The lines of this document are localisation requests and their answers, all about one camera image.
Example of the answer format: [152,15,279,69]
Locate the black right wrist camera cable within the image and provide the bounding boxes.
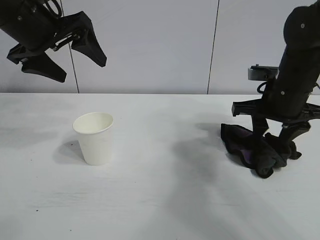
[256,81,268,94]

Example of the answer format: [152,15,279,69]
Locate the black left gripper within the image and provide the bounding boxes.
[0,0,108,84]

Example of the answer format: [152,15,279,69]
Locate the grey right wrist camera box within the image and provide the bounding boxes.
[247,64,280,81]

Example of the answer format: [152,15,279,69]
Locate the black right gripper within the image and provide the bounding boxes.
[231,78,320,154]

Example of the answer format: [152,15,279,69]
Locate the dark purple-lined cloth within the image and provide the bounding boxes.
[219,122,303,180]

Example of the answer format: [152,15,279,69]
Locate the white paper cup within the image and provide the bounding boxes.
[72,112,115,166]

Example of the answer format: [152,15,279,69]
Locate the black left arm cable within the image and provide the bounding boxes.
[44,0,63,18]

